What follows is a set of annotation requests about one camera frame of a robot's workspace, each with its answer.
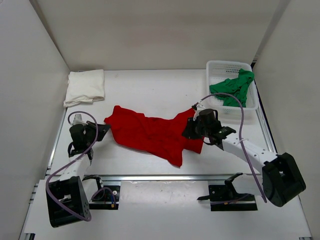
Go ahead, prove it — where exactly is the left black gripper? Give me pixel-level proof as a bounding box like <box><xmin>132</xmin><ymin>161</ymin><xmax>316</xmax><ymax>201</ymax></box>
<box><xmin>84</xmin><ymin>120</ymin><xmax>111</xmax><ymax>146</ymax></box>

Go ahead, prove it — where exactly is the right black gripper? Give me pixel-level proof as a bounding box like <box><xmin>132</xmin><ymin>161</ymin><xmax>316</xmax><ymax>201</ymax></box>
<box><xmin>182</xmin><ymin>117</ymin><xmax>211</xmax><ymax>141</ymax></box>

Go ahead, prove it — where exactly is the red t shirt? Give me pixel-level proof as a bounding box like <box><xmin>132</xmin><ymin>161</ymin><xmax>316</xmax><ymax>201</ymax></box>
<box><xmin>104</xmin><ymin>105</ymin><xmax>203</xmax><ymax>168</ymax></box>

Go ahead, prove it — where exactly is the white t shirt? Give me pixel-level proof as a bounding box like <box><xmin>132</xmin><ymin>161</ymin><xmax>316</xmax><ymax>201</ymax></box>
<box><xmin>63</xmin><ymin>69</ymin><xmax>105</xmax><ymax>108</ymax></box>

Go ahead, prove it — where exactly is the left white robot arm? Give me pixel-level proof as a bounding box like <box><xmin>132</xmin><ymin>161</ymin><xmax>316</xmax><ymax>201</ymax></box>
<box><xmin>45</xmin><ymin>120</ymin><xmax>111</xmax><ymax>228</ymax></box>

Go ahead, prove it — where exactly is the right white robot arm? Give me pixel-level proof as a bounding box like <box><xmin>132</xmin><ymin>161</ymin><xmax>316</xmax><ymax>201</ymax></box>
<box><xmin>182</xmin><ymin>108</ymin><xmax>306</xmax><ymax>207</ymax></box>

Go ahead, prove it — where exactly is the green t shirt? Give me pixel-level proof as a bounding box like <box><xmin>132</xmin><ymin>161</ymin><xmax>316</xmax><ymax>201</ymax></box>
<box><xmin>209</xmin><ymin>68</ymin><xmax>255</xmax><ymax>108</ymax></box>

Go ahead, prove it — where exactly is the white plastic basket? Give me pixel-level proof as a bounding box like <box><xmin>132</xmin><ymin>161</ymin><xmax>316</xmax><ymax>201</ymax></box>
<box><xmin>205</xmin><ymin>60</ymin><xmax>259</xmax><ymax>115</ymax></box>

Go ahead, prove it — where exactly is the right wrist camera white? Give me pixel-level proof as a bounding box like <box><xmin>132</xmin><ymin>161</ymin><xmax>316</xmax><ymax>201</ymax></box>
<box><xmin>191</xmin><ymin>101</ymin><xmax>206</xmax><ymax>112</ymax></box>

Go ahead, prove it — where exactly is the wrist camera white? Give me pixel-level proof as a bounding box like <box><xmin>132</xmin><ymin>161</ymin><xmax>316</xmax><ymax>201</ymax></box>
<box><xmin>191</xmin><ymin>101</ymin><xmax>206</xmax><ymax>112</ymax></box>
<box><xmin>71</xmin><ymin>113</ymin><xmax>85</xmax><ymax>126</ymax></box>

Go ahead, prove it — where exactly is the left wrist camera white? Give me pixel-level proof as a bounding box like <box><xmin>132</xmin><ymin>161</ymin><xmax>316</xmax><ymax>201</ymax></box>
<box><xmin>71</xmin><ymin>113</ymin><xmax>85</xmax><ymax>126</ymax></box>

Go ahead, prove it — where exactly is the aluminium rail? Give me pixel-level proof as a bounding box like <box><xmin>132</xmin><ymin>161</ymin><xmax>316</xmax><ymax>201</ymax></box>
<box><xmin>46</xmin><ymin>174</ymin><xmax>263</xmax><ymax>183</ymax></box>

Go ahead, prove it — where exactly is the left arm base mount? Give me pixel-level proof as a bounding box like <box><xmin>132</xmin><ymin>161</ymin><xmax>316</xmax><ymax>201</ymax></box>
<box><xmin>82</xmin><ymin>175</ymin><xmax>121</xmax><ymax>210</ymax></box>

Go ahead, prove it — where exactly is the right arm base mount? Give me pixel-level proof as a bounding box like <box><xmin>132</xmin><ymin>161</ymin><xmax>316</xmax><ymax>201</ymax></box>
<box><xmin>197</xmin><ymin>172</ymin><xmax>258</xmax><ymax>212</ymax></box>

